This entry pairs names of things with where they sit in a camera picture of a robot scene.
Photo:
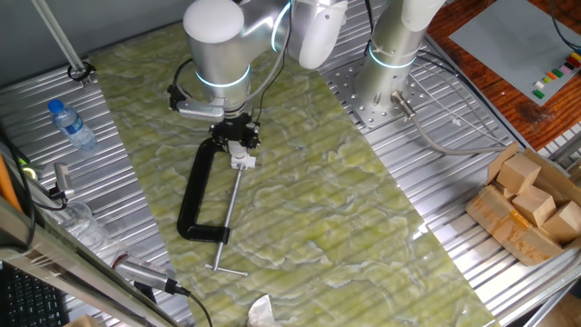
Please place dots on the black keyboard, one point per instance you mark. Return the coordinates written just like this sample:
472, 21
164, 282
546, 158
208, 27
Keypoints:
27, 304

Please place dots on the pink toy brick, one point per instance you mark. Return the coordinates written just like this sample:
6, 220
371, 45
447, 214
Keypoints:
565, 69

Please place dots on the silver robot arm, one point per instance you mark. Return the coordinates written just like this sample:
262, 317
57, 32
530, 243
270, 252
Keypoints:
218, 50

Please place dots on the brown cardboard box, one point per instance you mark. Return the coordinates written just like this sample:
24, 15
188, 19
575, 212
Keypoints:
508, 227

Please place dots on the white light bulb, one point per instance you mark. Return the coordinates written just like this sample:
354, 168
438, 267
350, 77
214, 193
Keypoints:
237, 148

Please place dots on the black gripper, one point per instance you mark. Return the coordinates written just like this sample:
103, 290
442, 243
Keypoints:
233, 127

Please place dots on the black C-clamp with steel screw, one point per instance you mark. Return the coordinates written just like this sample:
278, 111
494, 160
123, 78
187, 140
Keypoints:
195, 191

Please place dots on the orange toy brick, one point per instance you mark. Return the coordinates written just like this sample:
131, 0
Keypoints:
551, 76

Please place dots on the silver camera module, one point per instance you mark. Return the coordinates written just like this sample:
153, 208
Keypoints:
145, 272

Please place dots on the small cardboard box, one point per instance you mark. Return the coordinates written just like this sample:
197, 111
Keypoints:
84, 322

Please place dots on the yellow toy brick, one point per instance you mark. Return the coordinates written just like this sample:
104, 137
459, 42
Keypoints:
576, 56

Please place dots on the grey toy brick baseplate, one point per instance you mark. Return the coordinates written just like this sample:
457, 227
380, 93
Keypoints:
508, 41

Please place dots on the orange rod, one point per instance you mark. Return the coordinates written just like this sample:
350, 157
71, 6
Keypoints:
6, 186

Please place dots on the green toy brick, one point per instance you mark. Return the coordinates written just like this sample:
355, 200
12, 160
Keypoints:
557, 72
538, 94

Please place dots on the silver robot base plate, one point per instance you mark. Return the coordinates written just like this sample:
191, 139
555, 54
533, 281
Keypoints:
363, 113

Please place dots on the white lamp socket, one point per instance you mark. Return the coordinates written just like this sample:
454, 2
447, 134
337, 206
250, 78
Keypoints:
243, 161

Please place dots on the red toy brick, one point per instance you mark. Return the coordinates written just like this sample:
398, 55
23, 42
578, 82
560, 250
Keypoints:
573, 62

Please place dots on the light wooden block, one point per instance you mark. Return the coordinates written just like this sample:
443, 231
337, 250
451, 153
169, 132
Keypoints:
507, 193
535, 206
565, 222
517, 175

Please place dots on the metal stand pole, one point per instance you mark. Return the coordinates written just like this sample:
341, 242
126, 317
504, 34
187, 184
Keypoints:
56, 34

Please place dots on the water bottle with blue cap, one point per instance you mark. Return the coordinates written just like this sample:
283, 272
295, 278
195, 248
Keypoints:
72, 127

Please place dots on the aluminium frame bar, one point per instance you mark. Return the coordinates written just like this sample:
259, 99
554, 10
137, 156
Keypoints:
68, 268

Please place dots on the green marble pattern mat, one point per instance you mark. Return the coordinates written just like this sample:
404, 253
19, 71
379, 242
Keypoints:
318, 204

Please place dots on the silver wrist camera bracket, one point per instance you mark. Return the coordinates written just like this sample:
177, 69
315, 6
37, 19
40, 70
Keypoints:
197, 110

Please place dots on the white toy brick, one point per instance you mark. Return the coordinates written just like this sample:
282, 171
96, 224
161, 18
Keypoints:
539, 85

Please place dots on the grey camera on black mount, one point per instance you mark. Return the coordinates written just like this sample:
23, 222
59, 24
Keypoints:
62, 177

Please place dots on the brown wooden table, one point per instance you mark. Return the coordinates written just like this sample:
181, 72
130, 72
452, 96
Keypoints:
522, 113

